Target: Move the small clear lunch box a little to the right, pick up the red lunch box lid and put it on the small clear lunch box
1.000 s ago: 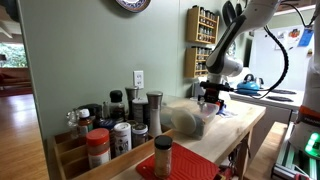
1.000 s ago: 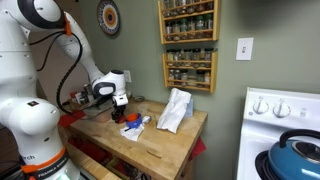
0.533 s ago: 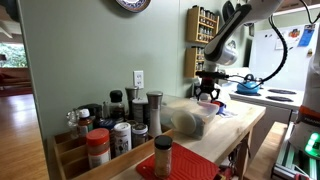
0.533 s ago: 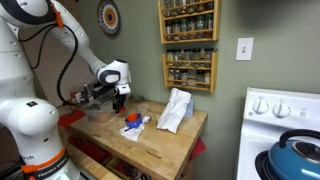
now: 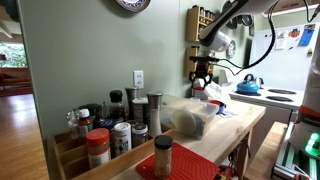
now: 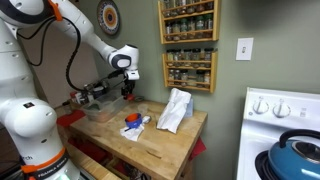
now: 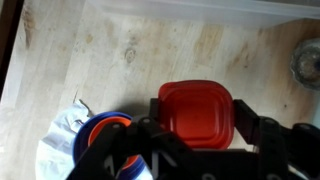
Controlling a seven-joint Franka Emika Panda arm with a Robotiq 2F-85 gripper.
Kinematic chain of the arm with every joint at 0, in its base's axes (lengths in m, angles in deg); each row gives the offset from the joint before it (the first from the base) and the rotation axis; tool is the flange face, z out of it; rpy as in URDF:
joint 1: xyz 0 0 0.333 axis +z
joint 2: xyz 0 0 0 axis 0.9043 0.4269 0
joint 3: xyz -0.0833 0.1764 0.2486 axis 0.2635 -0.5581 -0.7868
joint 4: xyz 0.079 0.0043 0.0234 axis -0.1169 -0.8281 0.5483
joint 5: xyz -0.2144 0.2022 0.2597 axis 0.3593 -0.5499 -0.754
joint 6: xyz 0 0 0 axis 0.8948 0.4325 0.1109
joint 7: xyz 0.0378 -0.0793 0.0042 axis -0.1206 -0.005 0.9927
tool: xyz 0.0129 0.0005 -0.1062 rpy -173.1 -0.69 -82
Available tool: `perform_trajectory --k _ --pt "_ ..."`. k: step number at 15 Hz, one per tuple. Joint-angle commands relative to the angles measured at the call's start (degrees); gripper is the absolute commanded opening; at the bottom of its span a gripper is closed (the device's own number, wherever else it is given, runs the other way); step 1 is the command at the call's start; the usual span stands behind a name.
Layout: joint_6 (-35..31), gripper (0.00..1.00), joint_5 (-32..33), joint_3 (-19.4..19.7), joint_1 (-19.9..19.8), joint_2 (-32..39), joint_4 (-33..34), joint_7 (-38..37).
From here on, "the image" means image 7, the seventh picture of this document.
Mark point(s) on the large clear plastic bin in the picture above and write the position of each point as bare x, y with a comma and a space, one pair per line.
200, 13

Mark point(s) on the crumpled white paper napkin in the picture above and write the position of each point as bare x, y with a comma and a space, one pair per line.
56, 150

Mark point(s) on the orange cup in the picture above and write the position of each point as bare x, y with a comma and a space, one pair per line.
100, 128

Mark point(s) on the blue measuring cup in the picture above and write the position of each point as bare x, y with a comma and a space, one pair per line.
81, 136

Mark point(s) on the round metal jar lid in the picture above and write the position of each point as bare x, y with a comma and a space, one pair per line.
306, 65

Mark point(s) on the red lunch box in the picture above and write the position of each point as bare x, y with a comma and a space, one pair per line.
196, 113

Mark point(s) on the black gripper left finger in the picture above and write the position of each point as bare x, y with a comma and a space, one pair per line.
113, 150

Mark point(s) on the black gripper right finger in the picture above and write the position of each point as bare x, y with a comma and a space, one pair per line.
276, 146

